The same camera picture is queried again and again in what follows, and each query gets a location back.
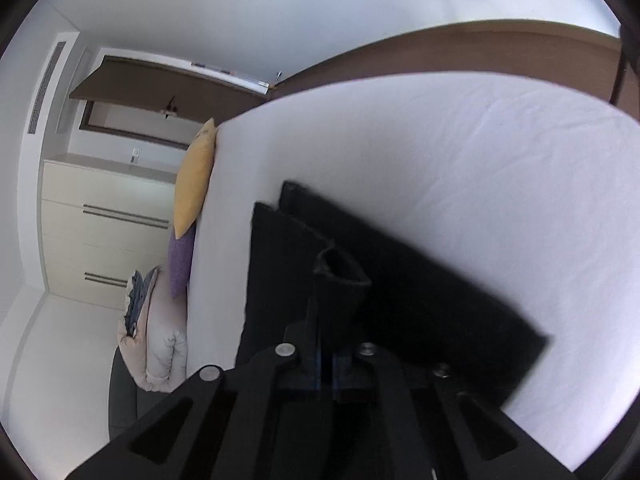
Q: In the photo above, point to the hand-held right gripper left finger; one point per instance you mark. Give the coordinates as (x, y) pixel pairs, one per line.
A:
(314, 377)

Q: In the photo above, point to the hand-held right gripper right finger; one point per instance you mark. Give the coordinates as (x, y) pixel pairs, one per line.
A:
(341, 367)

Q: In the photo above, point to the black pants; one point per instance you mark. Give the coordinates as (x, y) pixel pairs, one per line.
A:
(400, 285)

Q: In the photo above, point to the folded beige duvet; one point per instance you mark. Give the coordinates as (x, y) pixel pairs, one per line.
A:
(157, 340)

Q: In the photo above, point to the purple pillow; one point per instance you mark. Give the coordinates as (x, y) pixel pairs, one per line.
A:
(180, 260)

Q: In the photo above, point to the dark grey padded headboard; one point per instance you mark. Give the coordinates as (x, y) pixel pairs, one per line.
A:
(122, 400)

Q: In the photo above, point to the bed with white sheet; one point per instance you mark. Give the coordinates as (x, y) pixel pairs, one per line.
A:
(450, 160)

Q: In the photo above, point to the yellow pillow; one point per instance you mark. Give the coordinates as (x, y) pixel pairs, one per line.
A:
(194, 175)

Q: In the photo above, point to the cream wardrobe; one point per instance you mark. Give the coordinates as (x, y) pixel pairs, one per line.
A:
(100, 230)

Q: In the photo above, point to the brown wooden door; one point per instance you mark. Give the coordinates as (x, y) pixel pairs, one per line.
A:
(150, 85)

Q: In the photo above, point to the white air vent grille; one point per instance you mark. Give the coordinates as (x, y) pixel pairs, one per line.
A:
(46, 85)

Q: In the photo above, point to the white wall switch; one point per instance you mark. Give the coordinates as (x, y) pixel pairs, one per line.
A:
(135, 155)

